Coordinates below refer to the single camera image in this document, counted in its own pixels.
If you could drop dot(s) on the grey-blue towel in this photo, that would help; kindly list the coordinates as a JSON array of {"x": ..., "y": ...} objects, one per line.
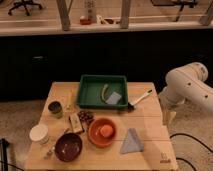
[{"x": 131, "y": 142}]

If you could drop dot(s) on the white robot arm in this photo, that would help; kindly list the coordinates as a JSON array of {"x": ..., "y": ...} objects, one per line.
[{"x": 187, "y": 83}]

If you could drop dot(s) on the orange bowl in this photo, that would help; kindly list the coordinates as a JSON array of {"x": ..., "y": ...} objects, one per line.
[{"x": 95, "y": 136}]

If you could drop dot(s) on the red bowl on shelf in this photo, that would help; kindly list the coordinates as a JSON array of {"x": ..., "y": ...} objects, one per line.
[{"x": 84, "y": 21}]

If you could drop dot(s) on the dark purple bowl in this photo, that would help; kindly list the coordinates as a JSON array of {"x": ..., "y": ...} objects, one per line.
[{"x": 68, "y": 147}]

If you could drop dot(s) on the green curved vegetable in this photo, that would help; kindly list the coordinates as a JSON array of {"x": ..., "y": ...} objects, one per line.
[{"x": 103, "y": 92}]

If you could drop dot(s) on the green plastic tray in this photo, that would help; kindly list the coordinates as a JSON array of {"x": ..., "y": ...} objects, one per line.
[{"x": 90, "y": 87}]

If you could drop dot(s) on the grey-blue sponge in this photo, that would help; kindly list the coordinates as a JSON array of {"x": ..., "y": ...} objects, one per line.
[{"x": 113, "y": 98}]

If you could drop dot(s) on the dark grape bunch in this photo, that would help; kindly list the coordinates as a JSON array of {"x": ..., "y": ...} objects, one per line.
[{"x": 86, "y": 116}]

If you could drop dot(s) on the orange ball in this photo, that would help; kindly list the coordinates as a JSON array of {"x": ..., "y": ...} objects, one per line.
[{"x": 106, "y": 131}]

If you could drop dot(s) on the small wooden block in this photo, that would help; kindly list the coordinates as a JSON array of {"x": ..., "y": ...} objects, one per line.
[{"x": 75, "y": 123}]

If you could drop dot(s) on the dark green cup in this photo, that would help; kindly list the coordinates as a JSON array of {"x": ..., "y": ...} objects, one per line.
[{"x": 55, "y": 109}]

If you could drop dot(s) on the white paper cup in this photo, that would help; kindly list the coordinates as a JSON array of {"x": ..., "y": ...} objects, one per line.
[{"x": 39, "y": 134}]

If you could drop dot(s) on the black stand at left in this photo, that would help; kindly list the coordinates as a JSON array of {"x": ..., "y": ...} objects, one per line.
[{"x": 3, "y": 154}]

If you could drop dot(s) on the black office chair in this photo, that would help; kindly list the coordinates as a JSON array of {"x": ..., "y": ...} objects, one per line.
[{"x": 25, "y": 4}]

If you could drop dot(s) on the white handled brush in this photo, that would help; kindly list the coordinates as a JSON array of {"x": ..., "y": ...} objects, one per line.
[{"x": 143, "y": 96}]

